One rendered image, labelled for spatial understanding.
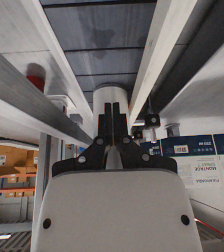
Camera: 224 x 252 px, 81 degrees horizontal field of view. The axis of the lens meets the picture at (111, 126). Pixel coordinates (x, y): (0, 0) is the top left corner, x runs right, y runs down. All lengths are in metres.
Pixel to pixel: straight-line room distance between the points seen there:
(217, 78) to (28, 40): 0.25
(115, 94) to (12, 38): 0.15
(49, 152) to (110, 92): 0.22
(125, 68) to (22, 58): 0.16
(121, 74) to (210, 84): 0.13
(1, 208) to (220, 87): 9.38
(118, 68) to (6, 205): 9.17
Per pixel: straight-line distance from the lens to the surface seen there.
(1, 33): 0.23
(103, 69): 0.16
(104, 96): 0.18
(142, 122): 0.29
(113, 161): 0.16
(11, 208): 9.15
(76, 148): 0.30
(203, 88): 0.25
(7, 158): 2.01
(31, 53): 0.24
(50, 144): 0.34
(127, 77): 0.18
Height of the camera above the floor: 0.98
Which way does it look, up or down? 14 degrees down
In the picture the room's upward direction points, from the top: 178 degrees clockwise
